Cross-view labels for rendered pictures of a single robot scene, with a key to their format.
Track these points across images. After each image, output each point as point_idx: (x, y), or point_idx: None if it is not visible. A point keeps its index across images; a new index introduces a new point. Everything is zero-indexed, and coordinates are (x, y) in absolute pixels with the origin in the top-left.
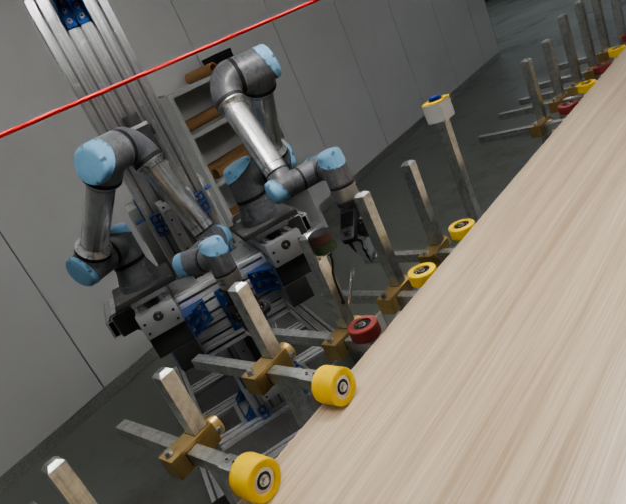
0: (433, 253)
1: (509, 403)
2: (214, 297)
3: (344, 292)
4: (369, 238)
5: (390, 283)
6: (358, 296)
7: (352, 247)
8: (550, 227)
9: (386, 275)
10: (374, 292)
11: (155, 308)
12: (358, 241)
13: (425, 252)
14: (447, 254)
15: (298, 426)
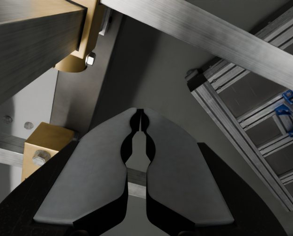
0: (23, 152)
1: None
2: None
3: (260, 61)
4: (55, 203)
5: (74, 5)
6: (210, 13)
7: (226, 171)
8: None
9: (63, 8)
10: (150, 11)
11: None
12: (164, 203)
13: (35, 156)
14: (0, 145)
15: None
